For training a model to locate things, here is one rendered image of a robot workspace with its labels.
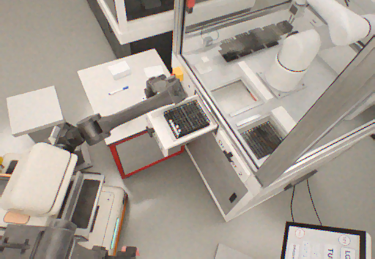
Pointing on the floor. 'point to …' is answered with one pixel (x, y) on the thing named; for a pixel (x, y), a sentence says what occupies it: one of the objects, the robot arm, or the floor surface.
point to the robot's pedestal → (41, 119)
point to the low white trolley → (129, 145)
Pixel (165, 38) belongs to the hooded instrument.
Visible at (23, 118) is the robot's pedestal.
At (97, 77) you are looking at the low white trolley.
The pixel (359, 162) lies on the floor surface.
